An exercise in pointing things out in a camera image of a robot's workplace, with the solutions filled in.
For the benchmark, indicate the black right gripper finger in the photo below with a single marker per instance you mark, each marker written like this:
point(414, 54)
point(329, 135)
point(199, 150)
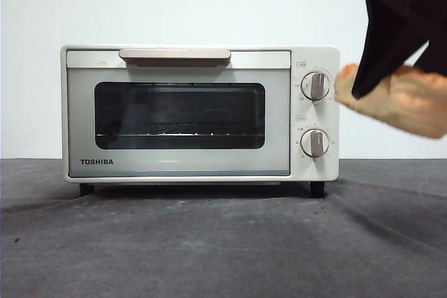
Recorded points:
point(380, 43)
point(436, 57)

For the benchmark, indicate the orange-brown bread loaf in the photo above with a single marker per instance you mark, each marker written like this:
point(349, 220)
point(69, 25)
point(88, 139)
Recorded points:
point(412, 102)

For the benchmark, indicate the white Toshiba toaster oven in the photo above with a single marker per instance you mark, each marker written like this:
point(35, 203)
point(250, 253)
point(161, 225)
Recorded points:
point(314, 172)

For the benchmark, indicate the oven timer knob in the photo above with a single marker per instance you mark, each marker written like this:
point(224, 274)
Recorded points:
point(315, 142)

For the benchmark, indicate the oven temperature knob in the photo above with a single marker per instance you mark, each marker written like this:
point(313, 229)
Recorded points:
point(316, 85)

